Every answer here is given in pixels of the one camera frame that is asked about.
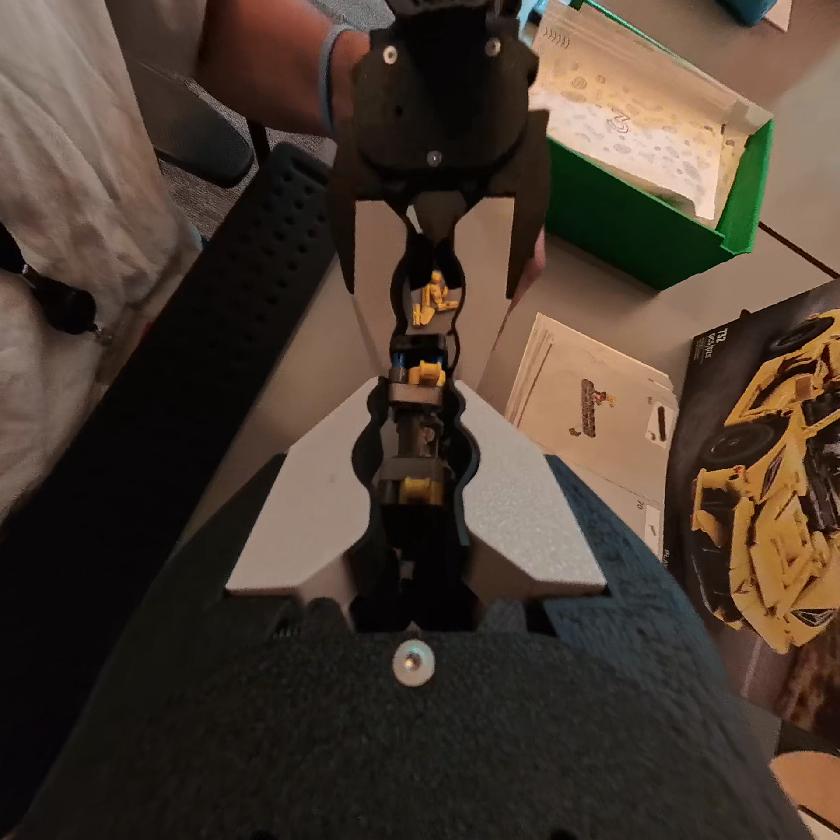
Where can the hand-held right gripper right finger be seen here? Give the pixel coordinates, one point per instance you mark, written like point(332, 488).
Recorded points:
point(531, 525)

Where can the black mat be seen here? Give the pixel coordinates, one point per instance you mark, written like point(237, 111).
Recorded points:
point(164, 394)

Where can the lego set box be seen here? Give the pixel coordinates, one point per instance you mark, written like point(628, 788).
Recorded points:
point(754, 492)

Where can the scattered yellow black lego pieces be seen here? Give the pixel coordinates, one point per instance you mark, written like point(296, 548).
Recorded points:
point(433, 295)

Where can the green plastic bin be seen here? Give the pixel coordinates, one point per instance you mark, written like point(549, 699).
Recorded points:
point(623, 216)

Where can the tan paper bag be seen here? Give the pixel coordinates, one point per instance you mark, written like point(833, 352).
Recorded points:
point(630, 111)

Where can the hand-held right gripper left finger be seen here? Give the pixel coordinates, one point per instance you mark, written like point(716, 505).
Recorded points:
point(302, 525)

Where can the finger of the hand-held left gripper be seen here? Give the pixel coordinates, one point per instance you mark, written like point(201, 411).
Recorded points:
point(374, 262)
point(489, 262)

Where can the open instruction booklet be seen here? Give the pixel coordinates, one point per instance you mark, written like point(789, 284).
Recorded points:
point(590, 407)

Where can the partly built lego car chassis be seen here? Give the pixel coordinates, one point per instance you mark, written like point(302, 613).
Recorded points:
point(417, 394)

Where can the wooden instruction sign board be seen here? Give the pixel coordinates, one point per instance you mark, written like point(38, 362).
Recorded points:
point(810, 787)

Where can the person's left forearm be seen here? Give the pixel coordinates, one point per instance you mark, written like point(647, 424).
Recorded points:
point(262, 59)

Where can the person's left hand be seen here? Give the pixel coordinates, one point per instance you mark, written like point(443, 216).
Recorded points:
point(535, 262)

